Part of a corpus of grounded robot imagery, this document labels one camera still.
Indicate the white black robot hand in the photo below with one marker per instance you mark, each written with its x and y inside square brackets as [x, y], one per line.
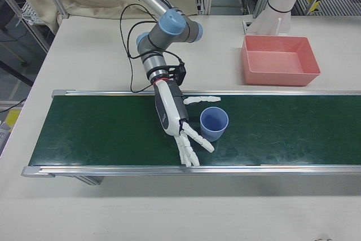
[166, 105]

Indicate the blue plastic cup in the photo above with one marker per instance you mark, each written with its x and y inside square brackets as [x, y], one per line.
[213, 126]

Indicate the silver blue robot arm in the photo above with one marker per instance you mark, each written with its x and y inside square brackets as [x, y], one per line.
[169, 26]

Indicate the pink plastic box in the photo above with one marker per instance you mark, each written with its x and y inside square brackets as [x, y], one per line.
[279, 60]

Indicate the green conveyor belt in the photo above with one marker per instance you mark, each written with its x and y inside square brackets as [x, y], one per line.
[112, 131]

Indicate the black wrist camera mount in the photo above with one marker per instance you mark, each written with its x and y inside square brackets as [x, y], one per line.
[179, 73]

